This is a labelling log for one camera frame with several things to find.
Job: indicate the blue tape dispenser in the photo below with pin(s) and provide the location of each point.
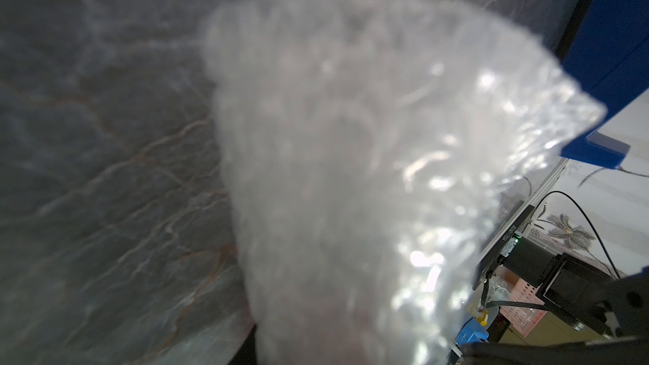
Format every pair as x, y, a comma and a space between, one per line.
609, 57

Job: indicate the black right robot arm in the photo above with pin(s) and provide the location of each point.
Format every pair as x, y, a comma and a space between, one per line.
580, 293

